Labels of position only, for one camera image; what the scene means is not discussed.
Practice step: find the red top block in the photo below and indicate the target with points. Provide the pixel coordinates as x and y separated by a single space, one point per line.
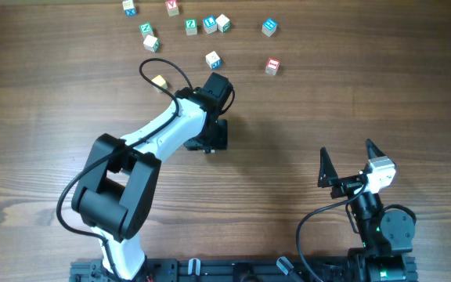
272 66

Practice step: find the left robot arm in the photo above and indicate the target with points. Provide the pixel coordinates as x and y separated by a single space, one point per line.
114 192

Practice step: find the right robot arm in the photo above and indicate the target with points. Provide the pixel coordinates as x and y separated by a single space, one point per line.
386 232

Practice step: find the block with red V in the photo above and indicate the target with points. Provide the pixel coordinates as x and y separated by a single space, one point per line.
172 7

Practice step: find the green z block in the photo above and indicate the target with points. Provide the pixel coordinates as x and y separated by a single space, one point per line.
146 29
191 26

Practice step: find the white block green N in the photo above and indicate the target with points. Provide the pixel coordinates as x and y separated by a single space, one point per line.
223 23

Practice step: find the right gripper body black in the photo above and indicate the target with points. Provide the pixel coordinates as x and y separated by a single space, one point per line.
346 187

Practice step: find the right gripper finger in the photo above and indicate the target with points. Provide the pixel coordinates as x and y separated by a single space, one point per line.
327 174
372 150

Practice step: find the left green Z block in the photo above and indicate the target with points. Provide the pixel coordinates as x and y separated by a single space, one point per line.
146 29

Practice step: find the blue L block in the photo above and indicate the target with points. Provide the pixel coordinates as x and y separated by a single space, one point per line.
210 25

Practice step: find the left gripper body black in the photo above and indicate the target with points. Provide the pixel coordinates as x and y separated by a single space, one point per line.
212 140

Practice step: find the white block blue D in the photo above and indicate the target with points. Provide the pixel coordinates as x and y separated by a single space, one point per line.
213 60

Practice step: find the middle green Z block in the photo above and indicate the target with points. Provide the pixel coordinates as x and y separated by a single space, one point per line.
191 26

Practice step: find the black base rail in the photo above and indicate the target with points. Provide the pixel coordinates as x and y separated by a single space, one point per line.
326 268

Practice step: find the yellow S block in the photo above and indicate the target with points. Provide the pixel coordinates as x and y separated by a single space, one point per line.
160 83

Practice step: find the blue top block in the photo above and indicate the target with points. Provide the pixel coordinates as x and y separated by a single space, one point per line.
269 27

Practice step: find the white block green side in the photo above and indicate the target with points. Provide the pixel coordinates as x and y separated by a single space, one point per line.
151 43

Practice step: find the block with blue X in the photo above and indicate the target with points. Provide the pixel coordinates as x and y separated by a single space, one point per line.
129 8

